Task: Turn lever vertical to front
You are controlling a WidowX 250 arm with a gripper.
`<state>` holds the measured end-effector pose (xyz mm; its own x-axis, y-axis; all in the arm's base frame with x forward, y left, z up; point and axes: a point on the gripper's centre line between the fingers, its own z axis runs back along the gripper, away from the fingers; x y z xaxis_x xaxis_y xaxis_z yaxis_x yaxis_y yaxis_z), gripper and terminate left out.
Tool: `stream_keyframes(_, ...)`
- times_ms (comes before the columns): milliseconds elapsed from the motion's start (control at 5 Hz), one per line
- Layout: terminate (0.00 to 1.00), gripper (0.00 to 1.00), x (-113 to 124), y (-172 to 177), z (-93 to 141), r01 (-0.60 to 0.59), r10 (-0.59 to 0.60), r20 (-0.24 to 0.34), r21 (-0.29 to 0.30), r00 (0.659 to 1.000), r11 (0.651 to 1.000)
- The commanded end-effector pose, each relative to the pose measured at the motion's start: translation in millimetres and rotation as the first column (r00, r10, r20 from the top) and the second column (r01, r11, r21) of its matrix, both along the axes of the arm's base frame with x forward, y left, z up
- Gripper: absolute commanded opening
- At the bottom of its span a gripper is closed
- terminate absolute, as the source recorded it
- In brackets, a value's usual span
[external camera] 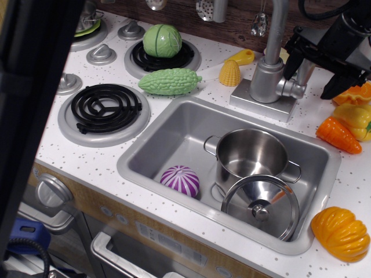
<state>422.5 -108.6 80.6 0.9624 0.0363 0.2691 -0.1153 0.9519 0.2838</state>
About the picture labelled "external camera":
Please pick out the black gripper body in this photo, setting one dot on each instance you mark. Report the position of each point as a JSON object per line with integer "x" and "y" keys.
{"x": 334, "y": 49}

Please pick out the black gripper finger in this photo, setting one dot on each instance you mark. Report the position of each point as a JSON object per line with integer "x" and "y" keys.
{"x": 340, "y": 83}
{"x": 295, "y": 60}

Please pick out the silver faucet lever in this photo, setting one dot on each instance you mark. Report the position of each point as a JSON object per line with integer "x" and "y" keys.
{"x": 296, "y": 87}

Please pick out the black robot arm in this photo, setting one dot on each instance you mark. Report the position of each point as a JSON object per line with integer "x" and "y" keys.
{"x": 356, "y": 17}

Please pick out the orange toy half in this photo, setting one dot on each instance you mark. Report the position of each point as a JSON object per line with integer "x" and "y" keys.
{"x": 356, "y": 95}

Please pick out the yellow toy bell pepper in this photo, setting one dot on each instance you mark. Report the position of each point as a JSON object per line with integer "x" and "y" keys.
{"x": 356, "y": 118}

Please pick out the hanging clear utensil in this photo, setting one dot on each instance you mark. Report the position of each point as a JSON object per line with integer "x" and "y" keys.
{"x": 260, "y": 22}

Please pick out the silver toy faucet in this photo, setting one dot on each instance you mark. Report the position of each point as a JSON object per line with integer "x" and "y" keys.
{"x": 259, "y": 95}

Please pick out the orange toy carrot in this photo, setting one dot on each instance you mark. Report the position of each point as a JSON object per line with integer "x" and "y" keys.
{"x": 334, "y": 133}

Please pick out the yellow toy banana piece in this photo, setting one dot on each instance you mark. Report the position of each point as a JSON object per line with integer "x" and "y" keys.
{"x": 243, "y": 57}

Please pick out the yellow toy corn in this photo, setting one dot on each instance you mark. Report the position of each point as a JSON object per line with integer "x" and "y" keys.
{"x": 230, "y": 74}

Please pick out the grey hanging cylinder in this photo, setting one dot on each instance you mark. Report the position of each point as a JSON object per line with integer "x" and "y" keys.
{"x": 220, "y": 10}

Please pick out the hanging slotted spoon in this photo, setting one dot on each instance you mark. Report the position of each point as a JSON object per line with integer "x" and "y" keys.
{"x": 205, "y": 9}

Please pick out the steel pot in sink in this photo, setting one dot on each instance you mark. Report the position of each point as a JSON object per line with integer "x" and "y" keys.
{"x": 245, "y": 152}

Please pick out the back black stove burner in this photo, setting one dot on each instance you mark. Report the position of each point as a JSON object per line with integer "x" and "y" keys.
{"x": 151, "y": 63}

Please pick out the black stove burner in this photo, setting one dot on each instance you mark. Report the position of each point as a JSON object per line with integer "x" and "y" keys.
{"x": 151, "y": 63}
{"x": 105, "y": 108}

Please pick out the green toy bitter gourd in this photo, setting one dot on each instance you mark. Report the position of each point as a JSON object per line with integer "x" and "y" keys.
{"x": 170, "y": 82}

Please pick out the green toy cabbage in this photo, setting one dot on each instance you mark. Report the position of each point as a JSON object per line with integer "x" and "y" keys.
{"x": 162, "y": 41}

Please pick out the steel pot lid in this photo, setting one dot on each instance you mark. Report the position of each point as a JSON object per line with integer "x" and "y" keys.
{"x": 264, "y": 202}

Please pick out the hanging clear spoon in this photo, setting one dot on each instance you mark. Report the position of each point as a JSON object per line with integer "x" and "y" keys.
{"x": 156, "y": 5}

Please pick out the orange toy pumpkin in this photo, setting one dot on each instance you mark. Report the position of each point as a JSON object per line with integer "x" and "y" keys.
{"x": 341, "y": 234}

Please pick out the grey stove knob back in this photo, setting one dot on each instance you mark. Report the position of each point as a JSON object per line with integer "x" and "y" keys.
{"x": 131, "y": 31}

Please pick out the grey stove knob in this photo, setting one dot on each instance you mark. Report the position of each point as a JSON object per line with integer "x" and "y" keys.
{"x": 131, "y": 31}
{"x": 69, "y": 84}
{"x": 101, "y": 55}

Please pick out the purple striped toy onion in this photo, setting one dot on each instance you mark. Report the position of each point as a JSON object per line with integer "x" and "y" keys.
{"x": 182, "y": 179}

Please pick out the grey stove knob middle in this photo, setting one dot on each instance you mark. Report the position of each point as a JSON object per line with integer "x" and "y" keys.
{"x": 101, "y": 55}

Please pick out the front black stove burner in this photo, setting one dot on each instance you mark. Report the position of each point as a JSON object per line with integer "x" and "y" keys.
{"x": 105, "y": 108}

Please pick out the green plate under pot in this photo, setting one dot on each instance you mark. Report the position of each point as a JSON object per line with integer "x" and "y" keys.
{"x": 94, "y": 27}

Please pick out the steel pot on stove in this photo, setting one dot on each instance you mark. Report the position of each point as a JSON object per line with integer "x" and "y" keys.
{"x": 89, "y": 16}

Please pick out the grey stove knob front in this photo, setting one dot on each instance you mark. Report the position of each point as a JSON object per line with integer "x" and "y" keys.
{"x": 69, "y": 84}

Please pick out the grey oven dial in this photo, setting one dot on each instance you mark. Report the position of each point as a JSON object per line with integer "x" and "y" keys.
{"x": 51, "y": 192}

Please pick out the dark foreground post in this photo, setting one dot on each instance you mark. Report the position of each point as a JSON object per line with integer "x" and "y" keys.
{"x": 36, "y": 37}

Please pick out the silver oven door handle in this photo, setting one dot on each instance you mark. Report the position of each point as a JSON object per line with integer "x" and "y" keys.
{"x": 113, "y": 262}

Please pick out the blue clamp with cable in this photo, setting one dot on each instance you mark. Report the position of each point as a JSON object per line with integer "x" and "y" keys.
{"x": 29, "y": 237}

